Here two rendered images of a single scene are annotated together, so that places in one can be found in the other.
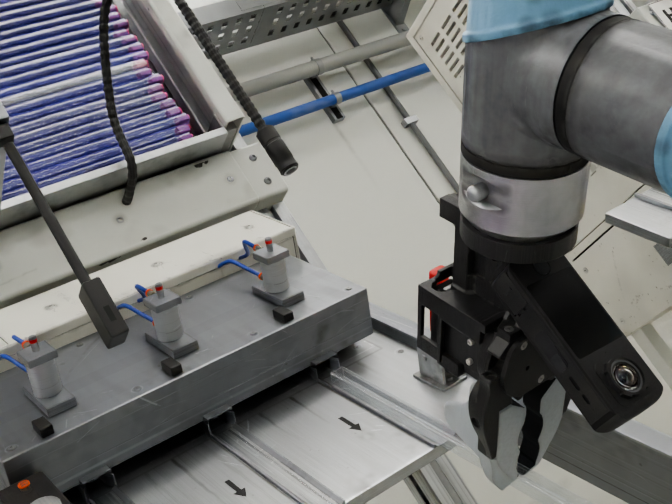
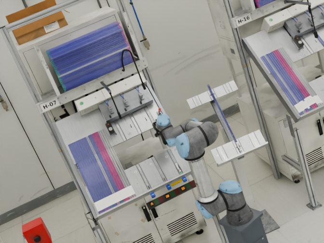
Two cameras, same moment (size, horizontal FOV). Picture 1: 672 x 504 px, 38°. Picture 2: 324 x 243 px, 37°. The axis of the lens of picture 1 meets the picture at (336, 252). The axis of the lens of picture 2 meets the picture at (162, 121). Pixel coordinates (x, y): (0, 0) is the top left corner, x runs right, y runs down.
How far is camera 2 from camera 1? 2.56 m
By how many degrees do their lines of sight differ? 43
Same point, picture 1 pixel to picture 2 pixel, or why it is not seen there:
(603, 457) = not seen: hidden behind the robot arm
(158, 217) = (127, 73)
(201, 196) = (134, 69)
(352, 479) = (143, 128)
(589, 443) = not seen: hidden behind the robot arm
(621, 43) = (166, 131)
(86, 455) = (114, 118)
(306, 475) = (139, 127)
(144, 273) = (123, 86)
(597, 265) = (221, 41)
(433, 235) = not seen: outside the picture
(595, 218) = (222, 34)
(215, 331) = (131, 102)
